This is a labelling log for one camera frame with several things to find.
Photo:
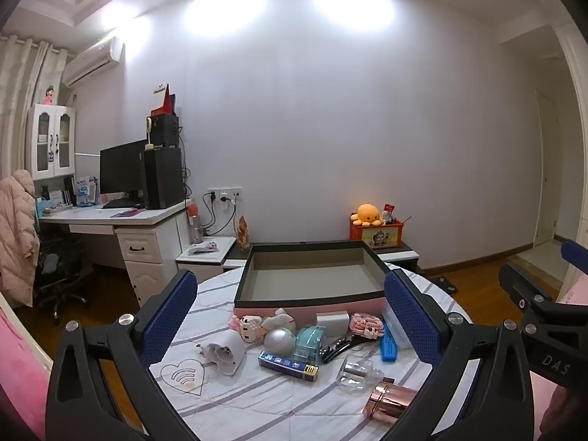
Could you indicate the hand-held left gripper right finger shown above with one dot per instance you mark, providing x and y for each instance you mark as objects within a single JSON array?
[{"x": 411, "y": 317}]

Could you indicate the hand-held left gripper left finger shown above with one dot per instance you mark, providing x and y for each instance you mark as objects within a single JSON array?
[{"x": 167, "y": 317}]

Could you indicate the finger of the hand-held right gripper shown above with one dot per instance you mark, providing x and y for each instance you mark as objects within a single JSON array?
[
  {"x": 519, "y": 285},
  {"x": 576, "y": 257}
]

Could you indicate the blue comb case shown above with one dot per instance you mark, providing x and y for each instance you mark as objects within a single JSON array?
[{"x": 388, "y": 344}]

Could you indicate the pink bag of hair clips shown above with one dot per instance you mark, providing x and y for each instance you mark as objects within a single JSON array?
[{"x": 365, "y": 326}]

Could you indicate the black hair clip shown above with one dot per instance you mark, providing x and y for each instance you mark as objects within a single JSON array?
[{"x": 340, "y": 349}]

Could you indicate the white charger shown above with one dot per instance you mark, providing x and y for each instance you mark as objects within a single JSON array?
[{"x": 333, "y": 324}]

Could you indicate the rose gold tube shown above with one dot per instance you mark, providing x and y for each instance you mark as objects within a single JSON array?
[{"x": 390, "y": 402}]

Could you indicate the teal tape dispenser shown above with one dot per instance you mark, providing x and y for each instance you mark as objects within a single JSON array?
[{"x": 310, "y": 342}]

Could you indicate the white pink cat block toy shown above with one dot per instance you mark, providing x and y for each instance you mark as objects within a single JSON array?
[{"x": 278, "y": 319}]

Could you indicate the grey box with pink side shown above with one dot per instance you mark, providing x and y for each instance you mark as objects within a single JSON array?
[{"x": 303, "y": 280}]

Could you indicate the long blue box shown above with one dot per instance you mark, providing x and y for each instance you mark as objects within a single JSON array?
[{"x": 287, "y": 366}]

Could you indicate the pink printed blanket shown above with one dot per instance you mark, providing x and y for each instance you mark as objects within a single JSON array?
[{"x": 574, "y": 291}]

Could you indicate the black floor scale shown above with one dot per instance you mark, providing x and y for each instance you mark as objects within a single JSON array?
[{"x": 442, "y": 285}]

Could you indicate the black white low cabinet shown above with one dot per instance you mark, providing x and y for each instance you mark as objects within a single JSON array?
[{"x": 404, "y": 257}]

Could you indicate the white nightstand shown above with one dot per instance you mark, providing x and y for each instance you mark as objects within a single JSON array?
[{"x": 204, "y": 262}]

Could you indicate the white desk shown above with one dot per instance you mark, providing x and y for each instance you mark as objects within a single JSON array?
[{"x": 147, "y": 248}]

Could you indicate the clear glass bottle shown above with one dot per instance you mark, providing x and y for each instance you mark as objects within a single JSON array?
[{"x": 360, "y": 372}]

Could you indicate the pink packets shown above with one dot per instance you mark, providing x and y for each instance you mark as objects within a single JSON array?
[{"x": 202, "y": 247}]

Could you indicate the red printed crate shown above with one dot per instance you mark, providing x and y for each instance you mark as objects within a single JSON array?
[{"x": 379, "y": 236}]

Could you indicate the white door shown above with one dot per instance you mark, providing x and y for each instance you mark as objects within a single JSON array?
[{"x": 549, "y": 170}]

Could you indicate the clear bottle with red cap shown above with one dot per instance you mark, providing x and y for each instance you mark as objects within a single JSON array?
[{"x": 196, "y": 223}]

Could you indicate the small toys in crate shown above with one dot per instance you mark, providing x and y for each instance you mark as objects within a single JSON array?
[{"x": 390, "y": 213}]

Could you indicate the striped white bedsheet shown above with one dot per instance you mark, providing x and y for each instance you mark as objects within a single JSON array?
[{"x": 239, "y": 399}]

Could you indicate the orange snack bag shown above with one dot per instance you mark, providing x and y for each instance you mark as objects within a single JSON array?
[{"x": 243, "y": 236}]

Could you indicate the orange octopus plush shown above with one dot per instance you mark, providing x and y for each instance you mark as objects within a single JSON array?
[{"x": 367, "y": 215}]

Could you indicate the black office chair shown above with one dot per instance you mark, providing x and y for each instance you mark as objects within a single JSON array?
[{"x": 62, "y": 280}]

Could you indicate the silver ball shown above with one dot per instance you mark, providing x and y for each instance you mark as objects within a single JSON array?
[{"x": 280, "y": 342}]

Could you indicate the black keyboard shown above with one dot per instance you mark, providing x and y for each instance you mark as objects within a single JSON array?
[{"x": 121, "y": 203}]

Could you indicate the black computer tower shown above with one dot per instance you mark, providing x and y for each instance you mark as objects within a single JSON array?
[{"x": 163, "y": 179}]

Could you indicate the blue white boxes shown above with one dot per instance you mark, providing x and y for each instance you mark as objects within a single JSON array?
[{"x": 85, "y": 193}]

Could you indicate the black monitor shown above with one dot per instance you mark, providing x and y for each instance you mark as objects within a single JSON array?
[{"x": 121, "y": 170}]

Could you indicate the pink cloth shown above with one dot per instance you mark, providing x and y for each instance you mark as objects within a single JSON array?
[{"x": 20, "y": 367}]

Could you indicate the pink padded coat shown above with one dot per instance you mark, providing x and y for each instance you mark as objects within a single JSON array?
[{"x": 18, "y": 239}]

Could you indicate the small cream fan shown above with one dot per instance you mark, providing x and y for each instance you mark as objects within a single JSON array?
[{"x": 149, "y": 133}]

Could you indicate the black speaker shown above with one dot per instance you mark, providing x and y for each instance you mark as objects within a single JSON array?
[{"x": 166, "y": 131}]

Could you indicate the white glass-door cabinet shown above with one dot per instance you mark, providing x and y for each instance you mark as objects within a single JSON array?
[{"x": 50, "y": 142}]

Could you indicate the red paper item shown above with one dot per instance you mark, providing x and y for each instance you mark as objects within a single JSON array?
[{"x": 166, "y": 101}]

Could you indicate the small pink doll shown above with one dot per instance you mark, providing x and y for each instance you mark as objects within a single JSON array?
[{"x": 48, "y": 95}]

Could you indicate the cream curtain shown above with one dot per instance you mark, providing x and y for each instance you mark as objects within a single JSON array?
[{"x": 18, "y": 101}]

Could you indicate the white air conditioner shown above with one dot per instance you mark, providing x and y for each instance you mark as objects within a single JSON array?
[{"x": 92, "y": 62}]

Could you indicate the white wall outlet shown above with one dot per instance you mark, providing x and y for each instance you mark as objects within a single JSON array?
[{"x": 225, "y": 194}]

